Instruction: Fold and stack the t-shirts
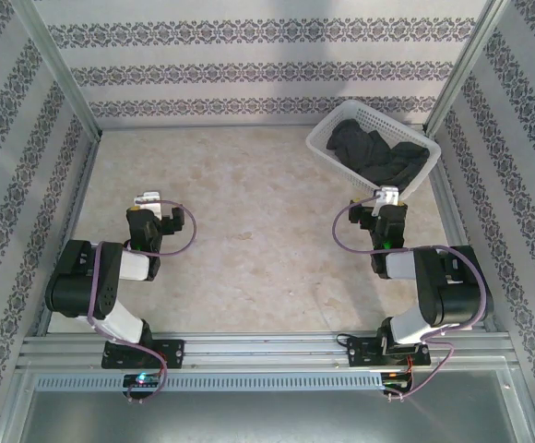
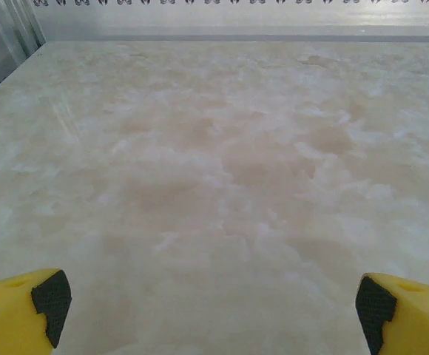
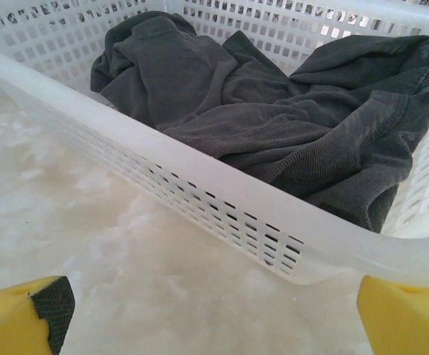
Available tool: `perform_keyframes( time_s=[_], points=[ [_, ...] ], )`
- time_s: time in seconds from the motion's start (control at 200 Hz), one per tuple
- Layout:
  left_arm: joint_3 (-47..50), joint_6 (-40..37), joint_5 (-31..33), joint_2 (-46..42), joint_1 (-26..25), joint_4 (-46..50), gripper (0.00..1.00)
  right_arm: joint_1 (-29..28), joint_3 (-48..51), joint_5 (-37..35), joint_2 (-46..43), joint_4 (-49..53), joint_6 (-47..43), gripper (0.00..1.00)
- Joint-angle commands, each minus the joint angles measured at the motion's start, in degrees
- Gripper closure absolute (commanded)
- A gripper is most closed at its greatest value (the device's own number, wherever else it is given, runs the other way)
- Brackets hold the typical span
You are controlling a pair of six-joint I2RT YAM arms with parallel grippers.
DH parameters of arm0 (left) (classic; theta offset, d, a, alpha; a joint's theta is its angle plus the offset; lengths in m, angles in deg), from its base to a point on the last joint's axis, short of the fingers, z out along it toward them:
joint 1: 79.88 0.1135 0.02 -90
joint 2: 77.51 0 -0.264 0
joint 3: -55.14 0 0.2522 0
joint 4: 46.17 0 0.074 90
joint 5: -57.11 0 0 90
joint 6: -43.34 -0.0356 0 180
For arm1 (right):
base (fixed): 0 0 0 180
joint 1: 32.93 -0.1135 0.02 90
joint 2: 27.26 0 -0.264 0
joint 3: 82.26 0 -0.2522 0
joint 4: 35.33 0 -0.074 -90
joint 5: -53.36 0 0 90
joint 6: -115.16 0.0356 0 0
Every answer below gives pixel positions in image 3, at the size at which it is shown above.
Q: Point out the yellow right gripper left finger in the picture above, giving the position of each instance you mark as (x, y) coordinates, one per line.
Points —
(7, 321)

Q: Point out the white plastic lattice basket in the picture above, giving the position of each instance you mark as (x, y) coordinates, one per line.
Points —
(162, 155)

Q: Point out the dark grey t-shirt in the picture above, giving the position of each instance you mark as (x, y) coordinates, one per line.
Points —
(259, 122)

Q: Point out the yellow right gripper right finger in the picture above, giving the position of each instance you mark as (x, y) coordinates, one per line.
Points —
(407, 321)

